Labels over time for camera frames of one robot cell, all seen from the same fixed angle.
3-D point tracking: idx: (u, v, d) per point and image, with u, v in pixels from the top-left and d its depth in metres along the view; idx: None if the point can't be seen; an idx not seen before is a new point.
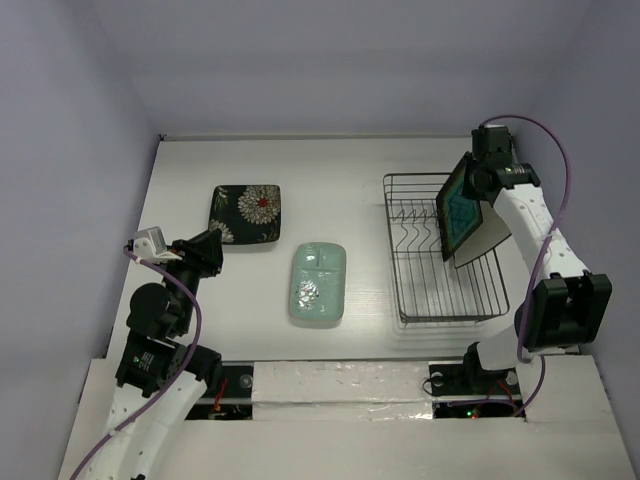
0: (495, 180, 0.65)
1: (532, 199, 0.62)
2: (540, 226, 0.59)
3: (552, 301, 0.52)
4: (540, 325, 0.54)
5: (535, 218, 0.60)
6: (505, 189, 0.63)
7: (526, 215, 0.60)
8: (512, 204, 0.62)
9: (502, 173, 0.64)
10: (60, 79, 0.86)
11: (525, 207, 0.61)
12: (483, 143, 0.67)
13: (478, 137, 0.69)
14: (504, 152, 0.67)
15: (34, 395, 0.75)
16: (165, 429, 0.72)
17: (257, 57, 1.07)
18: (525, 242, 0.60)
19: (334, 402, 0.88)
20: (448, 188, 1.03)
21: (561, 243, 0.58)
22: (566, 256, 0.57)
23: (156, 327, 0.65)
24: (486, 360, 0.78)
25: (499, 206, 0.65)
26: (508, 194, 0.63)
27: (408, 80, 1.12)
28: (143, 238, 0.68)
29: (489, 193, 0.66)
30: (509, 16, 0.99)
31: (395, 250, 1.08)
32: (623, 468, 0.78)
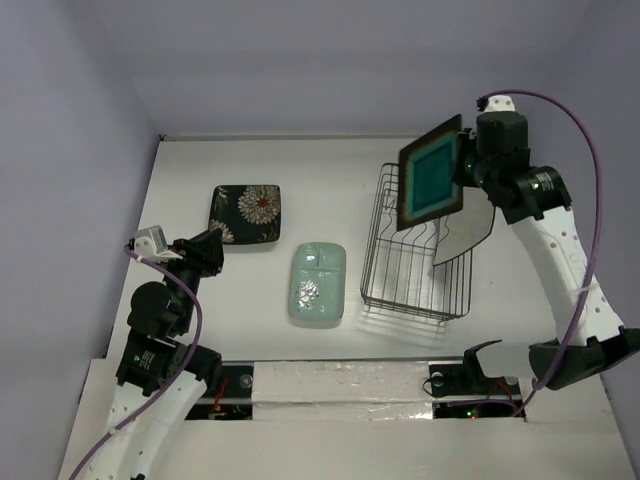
0: (518, 195, 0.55)
1: (563, 232, 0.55)
2: (575, 271, 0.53)
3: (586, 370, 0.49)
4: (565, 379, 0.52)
5: (568, 260, 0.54)
6: (533, 218, 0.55)
7: (559, 256, 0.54)
8: (542, 239, 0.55)
9: (525, 188, 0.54)
10: (58, 79, 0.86)
11: (556, 244, 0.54)
12: (497, 142, 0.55)
13: (488, 132, 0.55)
14: (519, 150, 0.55)
15: (35, 395, 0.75)
16: (166, 429, 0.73)
17: (257, 57, 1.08)
18: (555, 286, 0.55)
19: (334, 402, 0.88)
20: (414, 147, 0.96)
21: (596, 295, 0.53)
22: (603, 310, 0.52)
23: (156, 326, 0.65)
24: (490, 365, 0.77)
25: (522, 235, 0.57)
26: (537, 226, 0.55)
27: (408, 80, 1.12)
28: (144, 237, 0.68)
29: (511, 209, 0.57)
30: (508, 17, 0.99)
31: (377, 237, 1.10)
32: (623, 468, 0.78)
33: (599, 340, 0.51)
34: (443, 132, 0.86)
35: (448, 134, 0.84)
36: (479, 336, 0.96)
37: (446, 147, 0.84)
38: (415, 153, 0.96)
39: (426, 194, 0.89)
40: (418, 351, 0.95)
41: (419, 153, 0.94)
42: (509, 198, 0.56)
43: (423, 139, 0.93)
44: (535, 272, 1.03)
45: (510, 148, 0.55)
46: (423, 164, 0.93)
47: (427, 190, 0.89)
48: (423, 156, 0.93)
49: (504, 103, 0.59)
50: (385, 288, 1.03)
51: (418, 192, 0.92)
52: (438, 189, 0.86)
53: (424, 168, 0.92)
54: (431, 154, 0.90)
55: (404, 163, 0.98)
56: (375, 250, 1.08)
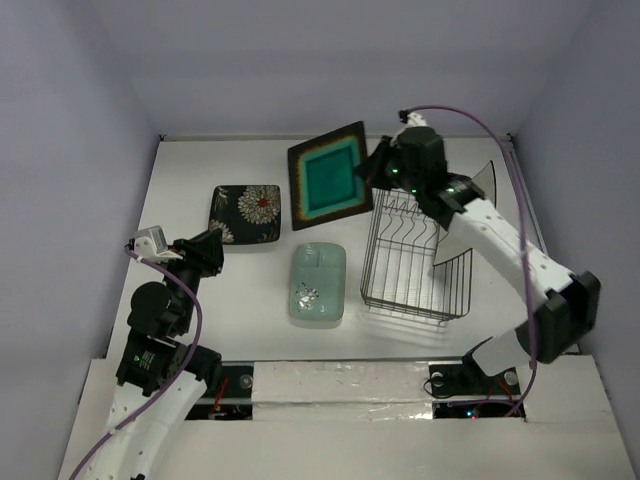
0: (443, 206, 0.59)
1: (488, 216, 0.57)
2: (512, 242, 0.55)
3: (557, 320, 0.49)
4: (550, 340, 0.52)
5: (503, 236, 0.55)
6: (458, 214, 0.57)
7: (492, 235, 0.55)
8: (472, 227, 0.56)
9: (448, 198, 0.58)
10: (58, 79, 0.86)
11: (487, 227, 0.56)
12: (420, 161, 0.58)
13: (412, 152, 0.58)
14: (439, 164, 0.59)
15: (35, 395, 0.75)
16: (166, 429, 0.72)
17: (257, 58, 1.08)
18: (501, 261, 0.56)
19: (335, 402, 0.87)
20: (306, 149, 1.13)
21: (537, 254, 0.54)
22: (549, 265, 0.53)
23: (157, 326, 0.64)
24: (485, 365, 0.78)
25: (456, 231, 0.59)
26: (464, 219, 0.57)
27: (408, 80, 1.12)
28: (144, 237, 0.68)
29: (439, 218, 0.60)
30: (507, 17, 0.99)
31: (378, 237, 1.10)
32: (623, 468, 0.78)
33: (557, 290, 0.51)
34: (340, 136, 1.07)
35: (348, 138, 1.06)
36: (479, 335, 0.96)
37: (346, 149, 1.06)
38: (307, 153, 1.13)
39: (320, 192, 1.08)
40: (419, 351, 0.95)
41: (312, 154, 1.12)
42: (435, 210, 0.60)
43: (317, 142, 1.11)
44: None
45: (432, 164, 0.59)
46: (315, 164, 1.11)
47: (320, 187, 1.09)
48: (316, 157, 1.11)
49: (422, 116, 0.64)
50: (385, 288, 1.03)
51: (314, 189, 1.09)
52: (336, 191, 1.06)
53: (316, 168, 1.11)
54: (326, 156, 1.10)
55: (295, 162, 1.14)
56: (375, 250, 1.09)
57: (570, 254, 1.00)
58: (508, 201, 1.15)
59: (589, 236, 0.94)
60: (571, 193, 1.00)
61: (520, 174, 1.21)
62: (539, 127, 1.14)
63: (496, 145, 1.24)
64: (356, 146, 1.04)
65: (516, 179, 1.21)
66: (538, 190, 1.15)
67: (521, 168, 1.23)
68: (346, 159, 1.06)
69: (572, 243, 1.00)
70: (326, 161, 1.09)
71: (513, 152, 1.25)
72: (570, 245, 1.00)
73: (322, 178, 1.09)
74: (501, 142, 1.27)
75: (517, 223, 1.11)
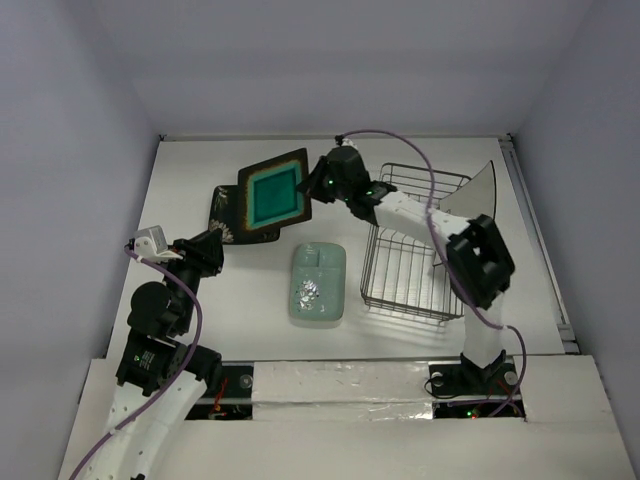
0: (368, 208, 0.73)
1: (400, 200, 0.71)
2: (417, 212, 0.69)
3: (461, 255, 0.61)
4: (471, 282, 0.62)
5: (412, 211, 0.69)
6: (377, 206, 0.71)
7: (402, 212, 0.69)
8: (388, 212, 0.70)
9: (370, 199, 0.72)
10: (58, 79, 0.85)
11: (399, 209, 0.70)
12: (344, 173, 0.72)
13: (336, 167, 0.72)
14: (362, 174, 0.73)
15: (35, 394, 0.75)
16: (166, 429, 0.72)
17: (257, 58, 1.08)
18: (417, 230, 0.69)
19: (335, 403, 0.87)
20: (256, 170, 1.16)
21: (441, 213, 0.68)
22: (450, 218, 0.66)
23: (157, 326, 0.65)
24: (476, 358, 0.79)
25: (382, 221, 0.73)
26: (382, 208, 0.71)
27: (408, 79, 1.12)
28: (144, 237, 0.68)
29: (367, 218, 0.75)
30: (507, 17, 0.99)
31: (378, 237, 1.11)
32: (622, 468, 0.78)
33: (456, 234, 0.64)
34: (287, 159, 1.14)
35: (292, 162, 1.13)
36: None
37: (290, 172, 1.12)
38: (256, 175, 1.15)
39: (266, 207, 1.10)
40: (418, 351, 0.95)
41: (261, 175, 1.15)
42: (362, 211, 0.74)
43: (266, 165, 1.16)
44: (534, 272, 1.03)
45: (354, 174, 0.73)
46: (264, 184, 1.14)
47: (266, 204, 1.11)
48: (266, 178, 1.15)
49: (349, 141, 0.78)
50: (385, 288, 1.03)
51: (260, 204, 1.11)
52: (280, 206, 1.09)
53: (264, 187, 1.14)
54: (276, 177, 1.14)
55: (245, 182, 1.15)
56: (375, 250, 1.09)
57: (570, 254, 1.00)
58: (508, 201, 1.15)
59: (589, 236, 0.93)
60: (571, 193, 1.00)
61: (520, 174, 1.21)
62: (539, 126, 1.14)
63: (496, 145, 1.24)
64: (300, 169, 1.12)
65: (516, 179, 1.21)
66: (538, 189, 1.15)
67: (521, 168, 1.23)
68: (291, 179, 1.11)
69: (572, 243, 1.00)
70: (274, 181, 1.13)
71: (513, 152, 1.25)
72: (570, 245, 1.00)
73: (268, 196, 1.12)
74: (501, 142, 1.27)
75: (517, 223, 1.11)
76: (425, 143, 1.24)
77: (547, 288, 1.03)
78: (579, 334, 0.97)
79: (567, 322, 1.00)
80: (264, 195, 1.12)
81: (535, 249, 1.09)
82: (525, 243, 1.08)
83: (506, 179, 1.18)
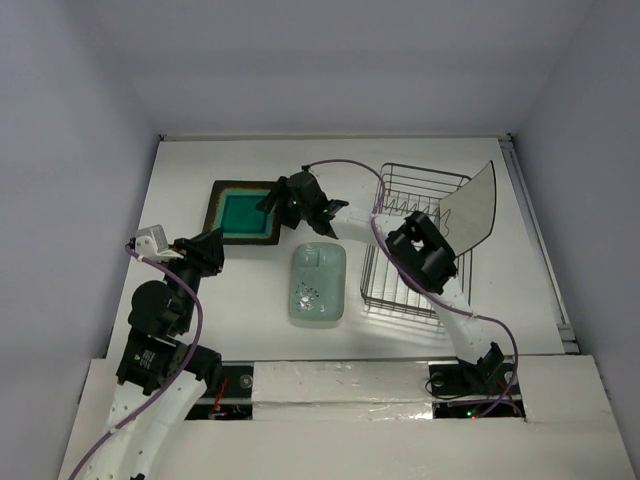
0: (326, 225, 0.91)
1: (350, 212, 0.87)
2: (363, 217, 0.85)
3: (399, 248, 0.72)
4: (414, 271, 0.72)
5: (359, 218, 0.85)
6: (334, 220, 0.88)
7: (355, 222, 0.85)
8: (341, 222, 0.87)
9: (325, 216, 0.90)
10: (58, 78, 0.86)
11: (349, 218, 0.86)
12: (303, 195, 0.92)
13: (298, 191, 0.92)
14: (319, 196, 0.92)
15: (35, 394, 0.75)
16: (166, 428, 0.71)
17: (257, 58, 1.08)
18: (368, 235, 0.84)
19: (335, 402, 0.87)
20: (228, 183, 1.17)
21: (384, 216, 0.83)
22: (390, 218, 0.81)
23: (158, 325, 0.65)
24: (468, 356, 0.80)
25: (341, 232, 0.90)
26: (336, 220, 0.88)
27: (408, 80, 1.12)
28: (145, 236, 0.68)
29: (327, 231, 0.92)
30: (506, 17, 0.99)
31: None
32: (622, 468, 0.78)
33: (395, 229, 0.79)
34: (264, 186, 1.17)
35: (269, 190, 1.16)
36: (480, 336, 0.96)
37: None
38: (231, 189, 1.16)
39: (234, 222, 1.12)
40: (418, 351, 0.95)
41: (235, 191, 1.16)
42: (321, 226, 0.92)
43: (242, 182, 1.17)
44: (534, 273, 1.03)
45: (312, 196, 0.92)
46: (238, 201, 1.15)
47: (232, 219, 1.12)
48: (239, 195, 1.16)
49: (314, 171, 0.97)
50: (385, 288, 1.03)
51: (228, 218, 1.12)
52: (245, 224, 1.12)
53: (237, 204, 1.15)
54: (250, 198, 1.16)
55: (218, 193, 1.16)
56: (375, 250, 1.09)
57: (570, 254, 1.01)
58: (508, 201, 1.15)
59: (589, 236, 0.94)
60: (571, 193, 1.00)
61: (520, 175, 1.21)
62: (538, 126, 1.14)
63: (496, 145, 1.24)
64: None
65: (516, 179, 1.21)
66: (538, 190, 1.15)
67: (521, 168, 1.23)
68: None
69: (572, 244, 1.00)
70: (245, 200, 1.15)
71: (513, 152, 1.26)
72: (570, 246, 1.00)
73: (236, 212, 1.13)
74: (501, 142, 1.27)
75: (517, 223, 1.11)
76: (425, 143, 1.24)
77: (547, 288, 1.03)
78: (579, 334, 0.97)
79: (567, 322, 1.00)
80: (232, 210, 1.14)
81: (535, 249, 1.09)
82: (525, 243, 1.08)
83: (507, 179, 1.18)
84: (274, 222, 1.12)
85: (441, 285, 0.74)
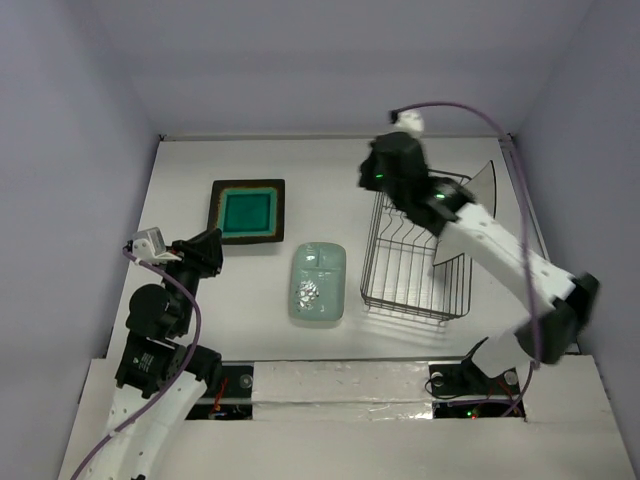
0: (433, 214, 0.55)
1: (482, 221, 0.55)
2: (510, 250, 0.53)
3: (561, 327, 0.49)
4: (555, 352, 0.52)
5: (500, 242, 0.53)
6: (453, 225, 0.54)
7: (491, 244, 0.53)
8: (466, 233, 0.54)
9: (436, 204, 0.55)
10: (59, 76, 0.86)
11: (483, 234, 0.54)
12: (399, 166, 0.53)
13: (391, 162, 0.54)
14: (422, 170, 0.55)
15: (34, 395, 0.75)
16: (166, 429, 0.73)
17: (257, 57, 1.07)
18: (503, 272, 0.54)
19: (334, 402, 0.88)
20: (231, 183, 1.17)
21: (539, 260, 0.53)
22: (552, 272, 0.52)
23: (156, 328, 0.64)
24: (485, 366, 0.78)
25: (446, 238, 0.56)
26: (456, 226, 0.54)
27: (408, 79, 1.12)
28: (142, 239, 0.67)
29: (431, 227, 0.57)
30: (507, 16, 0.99)
31: (377, 237, 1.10)
32: (622, 468, 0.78)
33: (559, 296, 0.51)
34: (266, 183, 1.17)
35: (269, 188, 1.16)
36: (480, 335, 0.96)
37: (266, 197, 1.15)
38: (231, 189, 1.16)
39: (236, 222, 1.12)
40: (419, 351, 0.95)
41: (235, 190, 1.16)
42: (423, 217, 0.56)
43: (242, 183, 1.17)
44: None
45: (414, 170, 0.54)
46: (238, 201, 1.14)
47: (235, 219, 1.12)
48: (239, 195, 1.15)
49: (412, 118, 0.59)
50: (385, 288, 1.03)
51: (230, 218, 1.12)
52: (248, 223, 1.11)
53: (238, 203, 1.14)
54: (249, 196, 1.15)
55: (218, 193, 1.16)
56: (375, 250, 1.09)
57: (570, 253, 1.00)
58: (509, 201, 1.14)
59: (589, 236, 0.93)
60: (571, 193, 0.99)
61: (521, 174, 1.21)
62: (539, 126, 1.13)
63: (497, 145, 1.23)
64: (276, 195, 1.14)
65: (516, 178, 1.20)
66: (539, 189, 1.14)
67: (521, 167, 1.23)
68: (267, 202, 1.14)
69: (572, 243, 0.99)
70: (246, 199, 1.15)
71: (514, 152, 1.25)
72: (570, 245, 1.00)
73: (238, 211, 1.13)
74: (501, 142, 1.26)
75: (517, 223, 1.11)
76: (425, 143, 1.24)
77: None
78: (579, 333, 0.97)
79: None
80: (234, 209, 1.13)
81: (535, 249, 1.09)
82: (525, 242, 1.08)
83: (507, 178, 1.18)
84: (278, 219, 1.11)
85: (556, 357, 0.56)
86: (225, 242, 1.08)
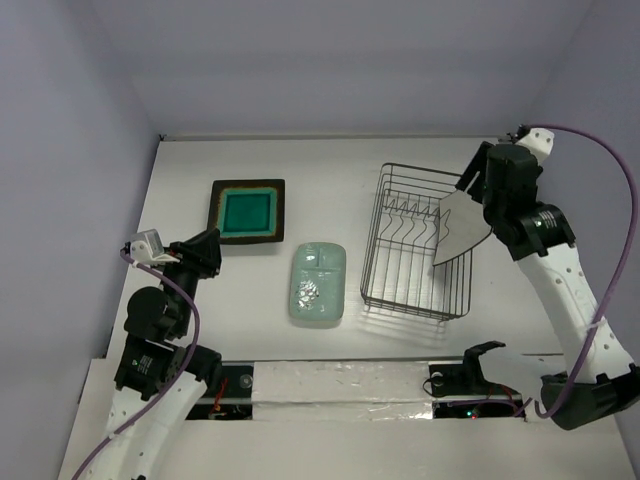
0: (522, 235, 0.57)
1: (568, 268, 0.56)
2: (583, 310, 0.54)
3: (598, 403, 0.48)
4: (572, 420, 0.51)
5: (575, 297, 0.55)
6: (538, 256, 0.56)
7: (565, 293, 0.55)
8: (547, 274, 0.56)
9: (530, 228, 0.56)
10: (58, 76, 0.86)
11: (562, 280, 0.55)
12: (506, 178, 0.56)
13: (500, 170, 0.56)
14: (527, 189, 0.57)
15: (35, 396, 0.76)
16: (166, 429, 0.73)
17: (257, 57, 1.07)
18: (564, 324, 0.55)
19: (334, 403, 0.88)
20: (231, 183, 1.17)
21: (606, 332, 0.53)
22: (611, 349, 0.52)
23: (154, 331, 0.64)
24: (486, 367, 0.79)
25: (525, 269, 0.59)
26: (541, 262, 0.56)
27: (409, 79, 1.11)
28: (140, 241, 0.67)
29: (513, 246, 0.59)
30: (508, 15, 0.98)
31: (378, 237, 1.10)
32: (622, 468, 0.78)
33: (609, 377, 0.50)
34: (266, 183, 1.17)
35: (269, 188, 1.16)
36: (480, 335, 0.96)
37: (266, 197, 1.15)
38: (231, 189, 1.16)
39: (236, 222, 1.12)
40: (419, 351, 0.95)
41: (235, 190, 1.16)
42: (512, 236, 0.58)
43: (242, 182, 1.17)
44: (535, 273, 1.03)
45: (519, 187, 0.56)
46: (238, 201, 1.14)
47: (236, 219, 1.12)
48: (240, 195, 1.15)
49: (543, 138, 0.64)
50: (385, 288, 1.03)
51: (230, 218, 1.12)
52: (249, 223, 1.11)
53: (238, 204, 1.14)
54: (249, 197, 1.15)
55: (218, 193, 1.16)
56: (375, 250, 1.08)
57: None
58: None
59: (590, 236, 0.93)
60: (571, 192, 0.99)
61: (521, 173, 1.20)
62: (540, 125, 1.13)
63: None
64: (276, 195, 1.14)
65: None
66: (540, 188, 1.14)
67: None
68: (267, 202, 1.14)
69: None
70: (247, 199, 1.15)
71: None
72: None
73: (238, 211, 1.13)
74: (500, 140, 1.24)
75: None
76: (426, 142, 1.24)
77: None
78: None
79: None
80: (235, 209, 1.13)
81: None
82: None
83: None
84: (278, 219, 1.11)
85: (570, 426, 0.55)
86: (225, 243, 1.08)
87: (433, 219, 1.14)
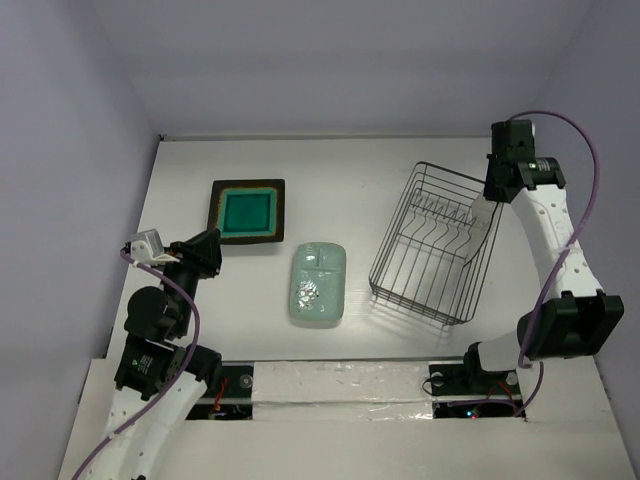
0: (517, 175, 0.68)
1: (554, 204, 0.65)
2: (559, 236, 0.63)
3: (560, 319, 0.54)
4: (541, 342, 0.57)
5: (554, 226, 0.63)
6: (527, 189, 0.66)
7: (546, 221, 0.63)
8: (533, 207, 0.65)
9: (523, 169, 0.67)
10: (58, 77, 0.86)
11: (545, 212, 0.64)
12: (507, 134, 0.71)
13: (502, 130, 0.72)
14: (525, 147, 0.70)
15: (35, 396, 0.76)
16: (166, 429, 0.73)
17: (257, 58, 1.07)
18: (542, 251, 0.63)
19: (334, 402, 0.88)
20: (231, 183, 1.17)
21: (578, 258, 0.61)
22: (581, 272, 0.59)
23: (154, 331, 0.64)
24: (487, 360, 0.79)
25: (517, 205, 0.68)
26: (530, 196, 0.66)
27: (409, 79, 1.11)
28: (140, 241, 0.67)
29: (510, 187, 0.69)
30: (508, 16, 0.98)
31: (400, 232, 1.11)
32: (622, 468, 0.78)
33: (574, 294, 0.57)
34: (266, 183, 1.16)
35: (269, 188, 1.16)
36: (480, 335, 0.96)
37: (266, 196, 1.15)
38: (231, 189, 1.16)
39: (236, 221, 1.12)
40: (419, 351, 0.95)
41: (235, 190, 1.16)
42: (510, 175, 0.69)
43: (242, 182, 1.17)
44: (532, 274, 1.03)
45: (517, 140, 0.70)
46: (238, 201, 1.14)
47: (235, 219, 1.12)
48: (239, 195, 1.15)
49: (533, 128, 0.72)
50: (396, 283, 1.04)
51: (230, 218, 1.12)
52: (249, 223, 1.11)
53: (238, 203, 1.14)
54: (249, 196, 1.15)
55: (218, 193, 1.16)
56: (395, 245, 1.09)
57: None
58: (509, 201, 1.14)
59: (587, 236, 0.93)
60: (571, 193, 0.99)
61: None
62: (540, 125, 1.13)
63: None
64: (276, 195, 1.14)
65: None
66: None
67: None
68: (266, 201, 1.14)
69: None
70: (246, 199, 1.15)
71: None
72: None
73: (238, 211, 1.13)
74: None
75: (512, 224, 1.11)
76: (426, 142, 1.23)
77: None
78: None
79: None
80: (235, 209, 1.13)
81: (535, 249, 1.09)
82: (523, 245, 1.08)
83: None
84: (278, 219, 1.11)
85: (545, 358, 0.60)
86: (225, 242, 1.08)
87: (457, 223, 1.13)
